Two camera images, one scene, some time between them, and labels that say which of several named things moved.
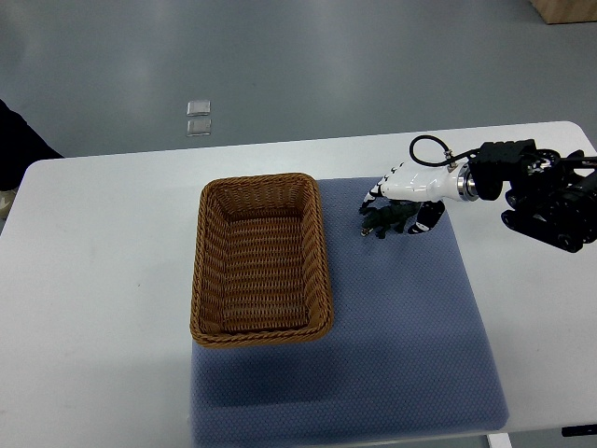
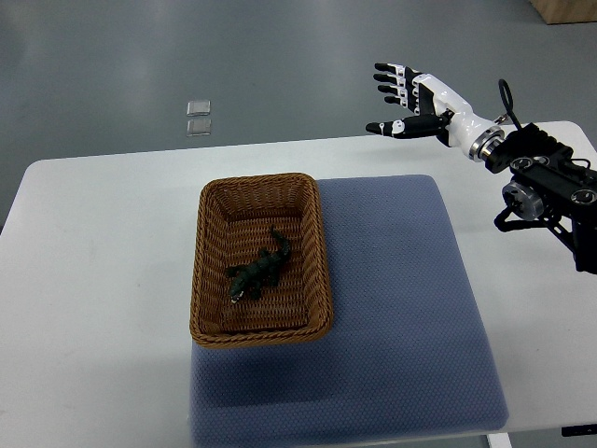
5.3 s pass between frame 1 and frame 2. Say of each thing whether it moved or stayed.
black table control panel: stayed
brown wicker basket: stayed
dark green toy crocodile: moved
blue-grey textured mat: stayed
